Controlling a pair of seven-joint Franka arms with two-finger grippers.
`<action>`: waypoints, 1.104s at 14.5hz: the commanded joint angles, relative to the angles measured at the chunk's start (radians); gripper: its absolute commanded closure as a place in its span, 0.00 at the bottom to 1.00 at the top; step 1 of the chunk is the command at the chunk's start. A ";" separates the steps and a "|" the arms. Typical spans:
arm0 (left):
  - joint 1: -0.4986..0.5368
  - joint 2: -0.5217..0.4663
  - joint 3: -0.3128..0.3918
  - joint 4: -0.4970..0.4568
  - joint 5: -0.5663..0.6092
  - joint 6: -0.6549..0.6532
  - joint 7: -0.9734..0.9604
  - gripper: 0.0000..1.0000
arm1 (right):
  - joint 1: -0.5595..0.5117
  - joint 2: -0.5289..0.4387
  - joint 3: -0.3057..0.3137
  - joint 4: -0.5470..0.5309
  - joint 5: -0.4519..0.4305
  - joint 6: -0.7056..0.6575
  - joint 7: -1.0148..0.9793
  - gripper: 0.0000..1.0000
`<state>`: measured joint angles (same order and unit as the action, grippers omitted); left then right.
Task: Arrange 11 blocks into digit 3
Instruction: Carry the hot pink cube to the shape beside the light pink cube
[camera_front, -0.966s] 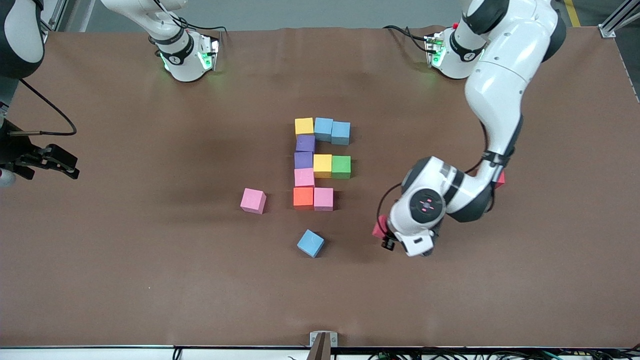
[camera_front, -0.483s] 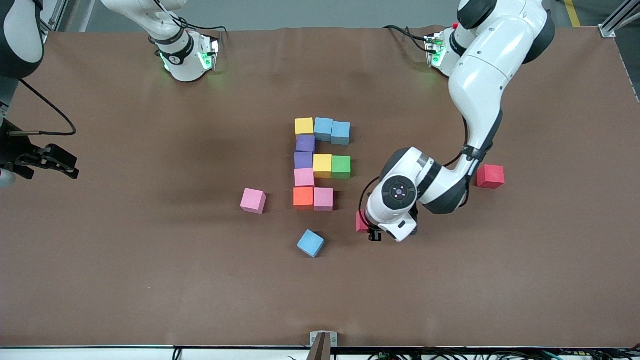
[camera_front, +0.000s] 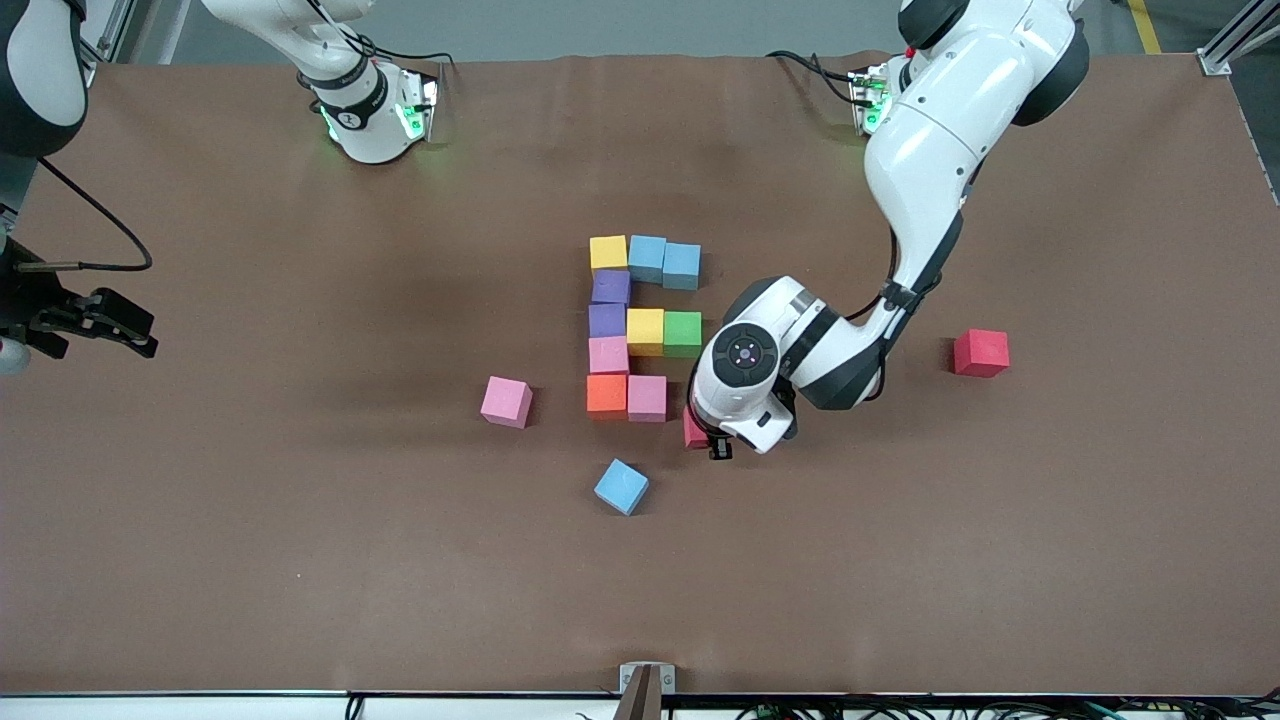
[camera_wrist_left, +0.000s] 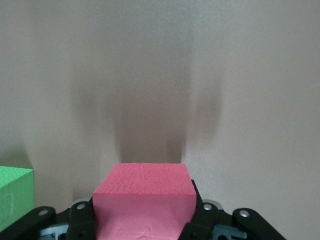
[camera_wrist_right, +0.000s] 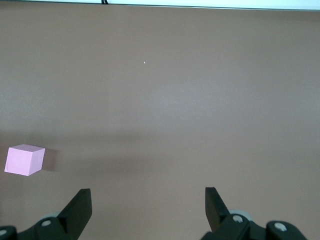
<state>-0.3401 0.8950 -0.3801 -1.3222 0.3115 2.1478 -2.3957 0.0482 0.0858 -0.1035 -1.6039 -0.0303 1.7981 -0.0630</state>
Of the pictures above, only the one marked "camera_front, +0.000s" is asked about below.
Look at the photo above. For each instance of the purple foam cube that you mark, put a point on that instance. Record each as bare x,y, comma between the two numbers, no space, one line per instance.
611,287
607,320

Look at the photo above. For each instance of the orange foam cube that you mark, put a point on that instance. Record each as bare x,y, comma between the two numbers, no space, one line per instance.
607,395

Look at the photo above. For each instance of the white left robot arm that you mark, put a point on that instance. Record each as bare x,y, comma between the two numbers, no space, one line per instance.
940,150

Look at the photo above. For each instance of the rose red foam cube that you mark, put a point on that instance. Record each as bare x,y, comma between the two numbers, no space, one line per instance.
693,430

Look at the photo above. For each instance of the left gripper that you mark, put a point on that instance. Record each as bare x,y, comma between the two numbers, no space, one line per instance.
720,447

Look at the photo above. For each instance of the grey metal bracket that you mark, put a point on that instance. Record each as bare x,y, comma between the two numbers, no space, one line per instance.
630,680

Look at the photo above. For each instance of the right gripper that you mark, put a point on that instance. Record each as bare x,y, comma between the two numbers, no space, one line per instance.
28,300

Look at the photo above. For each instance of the blue foam cube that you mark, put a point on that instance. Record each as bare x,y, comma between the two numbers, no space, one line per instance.
682,266
621,487
647,258

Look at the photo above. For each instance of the pink foam cube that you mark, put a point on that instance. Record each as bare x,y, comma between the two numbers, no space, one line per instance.
506,401
607,354
647,398

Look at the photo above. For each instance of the green foam cube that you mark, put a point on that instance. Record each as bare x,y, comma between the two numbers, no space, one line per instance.
682,334

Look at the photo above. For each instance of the aluminium frame profile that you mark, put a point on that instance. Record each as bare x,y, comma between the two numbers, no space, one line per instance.
90,60
1235,35

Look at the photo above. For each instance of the brown table mat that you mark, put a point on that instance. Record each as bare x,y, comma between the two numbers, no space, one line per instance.
640,600

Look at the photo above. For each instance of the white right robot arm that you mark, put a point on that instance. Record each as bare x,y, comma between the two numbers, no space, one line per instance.
350,110

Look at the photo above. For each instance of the yellow foam cube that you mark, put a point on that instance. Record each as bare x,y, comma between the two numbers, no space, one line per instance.
645,332
609,252

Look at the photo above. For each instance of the silver connector box green light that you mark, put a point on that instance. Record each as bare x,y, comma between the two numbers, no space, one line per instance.
868,100
418,105

